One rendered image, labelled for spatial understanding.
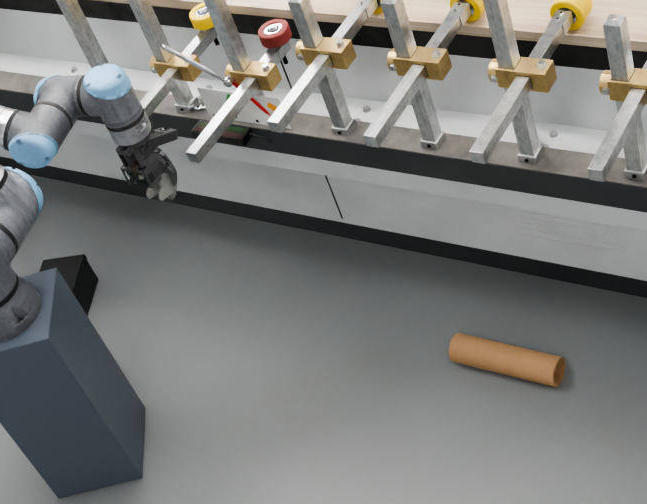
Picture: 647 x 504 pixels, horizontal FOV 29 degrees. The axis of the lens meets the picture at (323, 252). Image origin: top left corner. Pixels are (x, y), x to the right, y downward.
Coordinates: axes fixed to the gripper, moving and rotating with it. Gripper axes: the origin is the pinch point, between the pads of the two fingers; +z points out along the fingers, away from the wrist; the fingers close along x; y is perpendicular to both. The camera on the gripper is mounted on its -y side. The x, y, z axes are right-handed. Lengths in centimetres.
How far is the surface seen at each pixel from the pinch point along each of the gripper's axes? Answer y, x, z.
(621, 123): -25, 101, -14
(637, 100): -32, 102, -14
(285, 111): -17.5, 26.8, -13.3
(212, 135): -17.4, 2.0, -2.7
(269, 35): -48.7, 2.1, -7.9
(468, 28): -59, 52, -7
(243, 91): -32.8, 2.0, -3.3
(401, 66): -37, 46, -12
